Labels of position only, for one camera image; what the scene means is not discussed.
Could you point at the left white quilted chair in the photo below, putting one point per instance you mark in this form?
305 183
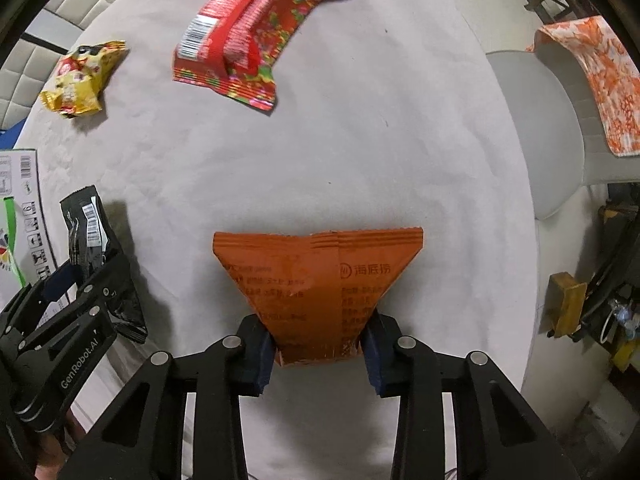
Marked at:
30 62

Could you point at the grey tablecloth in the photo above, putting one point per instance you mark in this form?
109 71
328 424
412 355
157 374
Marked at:
388 115

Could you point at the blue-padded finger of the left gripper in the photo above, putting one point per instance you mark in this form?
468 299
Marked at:
62 279

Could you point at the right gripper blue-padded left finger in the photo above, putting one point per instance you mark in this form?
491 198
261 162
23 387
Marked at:
140 434

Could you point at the grey round chair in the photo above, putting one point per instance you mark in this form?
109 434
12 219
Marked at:
558 124

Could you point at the open cardboard box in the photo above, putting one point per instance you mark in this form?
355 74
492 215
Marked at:
26 255

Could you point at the orange patterned cloth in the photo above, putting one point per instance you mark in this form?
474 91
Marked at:
611 74

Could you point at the orange snack bag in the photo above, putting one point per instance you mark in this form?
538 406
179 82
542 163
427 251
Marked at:
316 293

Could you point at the yellow snack bag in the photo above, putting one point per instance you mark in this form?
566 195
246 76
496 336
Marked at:
81 77

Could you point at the yellow wooden block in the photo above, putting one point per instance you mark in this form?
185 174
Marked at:
565 298

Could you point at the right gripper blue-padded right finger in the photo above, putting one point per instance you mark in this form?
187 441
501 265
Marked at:
459 418

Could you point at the black snack bag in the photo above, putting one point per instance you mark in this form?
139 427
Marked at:
98 261

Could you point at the red floral snack bag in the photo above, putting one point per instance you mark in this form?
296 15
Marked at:
230 47

